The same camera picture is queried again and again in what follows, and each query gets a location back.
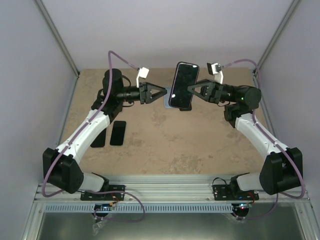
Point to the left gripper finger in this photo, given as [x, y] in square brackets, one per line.
[152, 88]
[152, 97]

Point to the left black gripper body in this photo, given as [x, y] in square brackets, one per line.
[143, 98]

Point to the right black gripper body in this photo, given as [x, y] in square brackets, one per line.
[216, 93]

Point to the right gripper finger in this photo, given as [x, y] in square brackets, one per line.
[202, 94]
[202, 84]

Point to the light blue cased phone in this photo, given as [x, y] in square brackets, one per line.
[167, 98]

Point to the black cased phone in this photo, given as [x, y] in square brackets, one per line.
[184, 85]
[100, 140]

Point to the black smartphone from blue case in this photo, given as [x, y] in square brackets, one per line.
[186, 109]

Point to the dark teal smartphone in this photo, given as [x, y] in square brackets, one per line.
[118, 133]

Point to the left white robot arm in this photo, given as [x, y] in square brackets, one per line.
[61, 166]

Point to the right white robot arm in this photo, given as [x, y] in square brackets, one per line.
[282, 170]

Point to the right circuit board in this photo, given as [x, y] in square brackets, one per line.
[245, 205]

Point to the circuit board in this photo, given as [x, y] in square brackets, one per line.
[105, 206]
[245, 205]

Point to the left circuit board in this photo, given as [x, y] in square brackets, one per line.
[105, 206]

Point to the clear plastic bag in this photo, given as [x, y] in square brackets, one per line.
[97, 226]

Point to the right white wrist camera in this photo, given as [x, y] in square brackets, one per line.
[215, 70]

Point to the aluminium rail frame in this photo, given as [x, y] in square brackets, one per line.
[291, 220]

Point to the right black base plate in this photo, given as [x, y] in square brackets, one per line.
[223, 192]

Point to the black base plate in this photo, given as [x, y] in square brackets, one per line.
[115, 194]
[223, 192]

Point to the right aluminium corner post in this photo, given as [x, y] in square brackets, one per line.
[279, 31]

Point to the aluminium corner post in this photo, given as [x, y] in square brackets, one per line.
[56, 35]
[279, 31]

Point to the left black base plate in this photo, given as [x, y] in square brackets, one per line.
[115, 194]

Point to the left aluminium corner post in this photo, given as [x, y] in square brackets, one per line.
[56, 35]

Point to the blue slotted cable duct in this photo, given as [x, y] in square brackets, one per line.
[137, 208]

